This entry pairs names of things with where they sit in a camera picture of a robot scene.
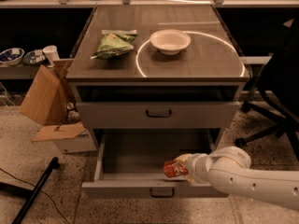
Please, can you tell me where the blue patterned bowl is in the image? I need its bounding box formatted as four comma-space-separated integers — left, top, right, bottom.
0, 48, 24, 66

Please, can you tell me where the green chip bag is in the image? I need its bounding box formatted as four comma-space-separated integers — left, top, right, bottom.
91, 30, 137, 60

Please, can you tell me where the white paper cup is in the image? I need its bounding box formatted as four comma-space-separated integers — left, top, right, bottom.
43, 45, 60, 64

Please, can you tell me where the black office chair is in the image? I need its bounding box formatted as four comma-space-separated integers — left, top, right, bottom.
235, 16, 299, 160

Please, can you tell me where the brown cardboard box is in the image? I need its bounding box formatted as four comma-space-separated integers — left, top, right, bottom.
20, 59, 97, 153

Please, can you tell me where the black stand leg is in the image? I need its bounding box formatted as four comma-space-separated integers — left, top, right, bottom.
0, 157, 60, 224

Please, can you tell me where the black floor cable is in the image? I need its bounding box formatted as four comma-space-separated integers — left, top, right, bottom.
0, 167, 72, 224

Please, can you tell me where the white bowl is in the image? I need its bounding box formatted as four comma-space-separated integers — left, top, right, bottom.
149, 29, 191, 55

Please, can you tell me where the open lower drawer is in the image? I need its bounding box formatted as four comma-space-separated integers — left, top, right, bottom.
82, 129, 224, 199

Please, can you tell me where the closed upper drawer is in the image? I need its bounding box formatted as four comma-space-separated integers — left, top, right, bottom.
77, 102, 240, 129

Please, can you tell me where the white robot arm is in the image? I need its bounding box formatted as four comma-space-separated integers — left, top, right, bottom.
175, 147, 299, 211

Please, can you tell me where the grey drawer cabinet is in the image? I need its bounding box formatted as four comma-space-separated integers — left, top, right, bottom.
67, 4, 249, 144

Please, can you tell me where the small dark bowl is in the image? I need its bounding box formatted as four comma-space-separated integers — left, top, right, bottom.
23, 49, 47, 65

